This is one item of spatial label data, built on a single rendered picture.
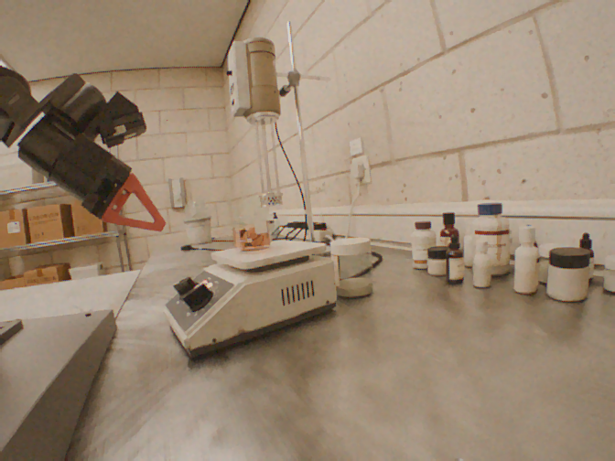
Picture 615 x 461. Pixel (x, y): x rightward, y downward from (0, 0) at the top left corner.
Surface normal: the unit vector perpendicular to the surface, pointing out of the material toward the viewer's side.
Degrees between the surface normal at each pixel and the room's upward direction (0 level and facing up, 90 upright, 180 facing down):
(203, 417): 0
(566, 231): 90
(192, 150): 90
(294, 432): 0
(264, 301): 90
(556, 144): 90
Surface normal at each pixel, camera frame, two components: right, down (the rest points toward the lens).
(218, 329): 0.59, 0.02
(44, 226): 0.37, 0.07
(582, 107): -0.90, 0.14
